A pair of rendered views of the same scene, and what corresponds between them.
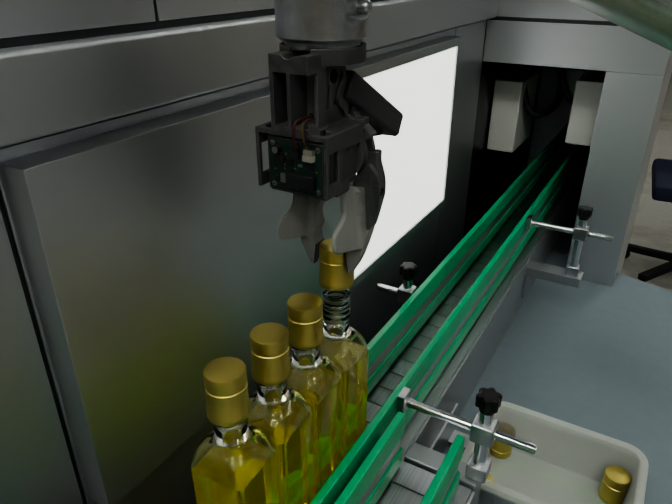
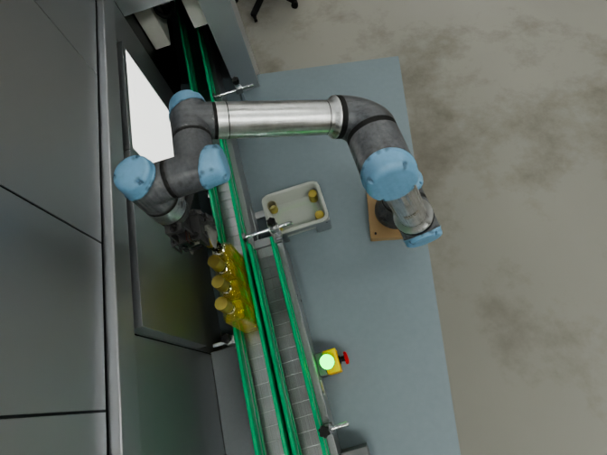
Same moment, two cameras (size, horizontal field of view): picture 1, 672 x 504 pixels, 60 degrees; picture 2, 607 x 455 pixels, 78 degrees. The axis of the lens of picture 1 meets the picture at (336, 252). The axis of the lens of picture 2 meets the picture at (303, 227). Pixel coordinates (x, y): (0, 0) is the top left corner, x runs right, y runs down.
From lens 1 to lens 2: 0.59 m
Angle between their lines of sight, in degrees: 41
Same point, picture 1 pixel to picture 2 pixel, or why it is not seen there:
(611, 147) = (221, 28)
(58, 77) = (122, 299)
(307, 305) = (216, 262)
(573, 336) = not seen: hidden behind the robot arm
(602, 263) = (250, 79)
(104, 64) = (120, 279)
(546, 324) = not seen: hidden behind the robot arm
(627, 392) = (295, 146)
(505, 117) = (154, 29)
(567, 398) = (279, 166)
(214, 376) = (221, 307)
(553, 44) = not seen: outside the picture
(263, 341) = (219, 285)
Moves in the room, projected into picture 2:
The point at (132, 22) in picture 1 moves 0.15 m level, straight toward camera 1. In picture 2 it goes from (101, 255) to (158, 284)
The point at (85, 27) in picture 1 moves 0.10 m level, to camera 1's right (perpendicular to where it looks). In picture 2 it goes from (102, 276) to (142, 241)
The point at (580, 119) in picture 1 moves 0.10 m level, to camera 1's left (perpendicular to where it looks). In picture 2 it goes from (194, 13) to (174, 28)
